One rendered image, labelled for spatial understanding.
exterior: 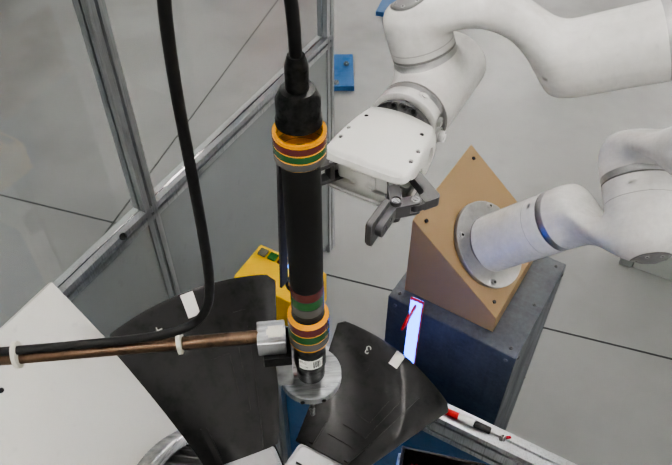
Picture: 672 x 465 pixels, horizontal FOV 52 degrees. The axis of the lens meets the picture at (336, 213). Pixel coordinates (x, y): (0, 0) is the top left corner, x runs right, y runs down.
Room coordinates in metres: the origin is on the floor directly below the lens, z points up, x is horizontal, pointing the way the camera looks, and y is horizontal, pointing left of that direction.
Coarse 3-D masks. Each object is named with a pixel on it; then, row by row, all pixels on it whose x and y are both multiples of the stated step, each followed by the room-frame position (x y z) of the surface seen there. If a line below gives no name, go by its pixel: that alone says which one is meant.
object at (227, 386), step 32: (224, 288) 0.57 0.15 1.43; (256, 288) 0.58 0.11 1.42; (160, 320) 0.53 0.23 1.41; (224, 320) 0.54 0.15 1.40; (256, 320) 0.54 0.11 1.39; (160, 352) 0.50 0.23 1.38; (192, 352) 0.50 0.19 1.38; (224, 352) 0.50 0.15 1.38; (256, 352) 0.51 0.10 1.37; (160, 384) 0.47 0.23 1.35; (192, 384) 0.47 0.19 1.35; (224, 384) 0.47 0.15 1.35; (256, 384) 0.48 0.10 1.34; (192, 416) 0.45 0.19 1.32; (224, 416) 0.44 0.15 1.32; (256, 416) 0.44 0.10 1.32; (192, 448) 0.42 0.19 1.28; (224, 448) 0.42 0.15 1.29; (256, 448) 0.41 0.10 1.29
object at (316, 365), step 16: (288, 64) 0.42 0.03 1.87; (304, 64) 0.42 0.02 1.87; (288, 80) 0.42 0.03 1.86; (304, 80) 0.42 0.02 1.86; (288, 96) 0.42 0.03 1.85; (304, 96) 0.42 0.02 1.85; (320, 96) 0.43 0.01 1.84; (288, 112) 0.41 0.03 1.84; (304, 112) 0.41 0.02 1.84; (320, 112) 0.42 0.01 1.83; (288, 128) 0.41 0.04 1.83; (304, 128) 0.41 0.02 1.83; (320, 352) 0.41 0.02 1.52; (304, 368) 0.41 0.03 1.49; (320, 368) 0.41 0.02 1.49
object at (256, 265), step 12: (276, 252) 0.94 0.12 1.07; (252, 264) 0.91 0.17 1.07; (264, 264) 0.91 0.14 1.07; (276, 264) 0.91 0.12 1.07; (240, 276) 0.88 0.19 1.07; (276, 276) 0.88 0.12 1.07; (288, 276) 0.88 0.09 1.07; (324, 276) 0.88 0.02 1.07; (276, 288) 0.85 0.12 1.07; (288, 288) 0.85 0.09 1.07; (324, 288) 0.88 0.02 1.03; (276, 300) 0.83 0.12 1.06; (288, 300) 0.82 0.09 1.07; (324, 300) 0.88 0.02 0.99; (276, 312) 0.83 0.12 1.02
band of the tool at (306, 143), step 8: (272, 128) 0.43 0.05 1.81; (320, 128) 0.44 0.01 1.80; (272, 136) 0.42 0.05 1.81; (280, 136) 0.44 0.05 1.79; (288, 136) 0.44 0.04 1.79; (296, 136) 0.45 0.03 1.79; (304, 136) 0.45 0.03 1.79; (312, 136) 0.45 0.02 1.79; (320, 136) 0.42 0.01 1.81; (280, 144) 0.41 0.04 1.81; (288, 144) 0.41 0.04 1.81; (304, 144) 0.41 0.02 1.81; (312, 144) 0.41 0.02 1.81; (280, 152) 0.41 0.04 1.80; (280, 160) 0.41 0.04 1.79
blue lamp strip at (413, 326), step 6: (420, 306) 0.72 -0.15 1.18; (414, 312) 0.73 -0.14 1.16; (420, 312) 0.72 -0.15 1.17; (414, 318) 0.73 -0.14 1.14; (408, 324) 0.73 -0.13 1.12; (414, 324) 0.72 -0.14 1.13; (408, 330) 0.73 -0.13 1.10; (414, 330) 0.72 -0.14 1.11; (408, 336) 0.73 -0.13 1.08; (414, 336) 0.72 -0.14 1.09; (408, 342) 0.73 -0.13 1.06; (414, 342) 0.72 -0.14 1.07; (408, 348) 0.73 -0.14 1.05; (414, 348) 0.72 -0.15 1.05; (408, 354) 0.73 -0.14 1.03; (414, 354) 0.72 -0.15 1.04
